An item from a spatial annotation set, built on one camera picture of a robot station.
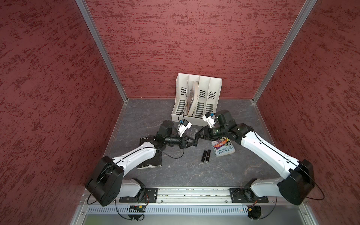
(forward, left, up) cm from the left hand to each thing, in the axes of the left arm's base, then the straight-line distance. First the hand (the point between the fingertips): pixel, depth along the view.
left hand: (195, 144), depth 75 cm
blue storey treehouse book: (+7, -20, -15) cm, 26 cm away
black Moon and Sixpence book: (-4, +24, -16) cm, 29 cm away
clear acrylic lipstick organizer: (+7, +2, +1) cm, 7 cm away
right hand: (+2, -1, +2) cm, 3 cm away
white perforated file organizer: (+48, -13, -2) cm, 50 cm away
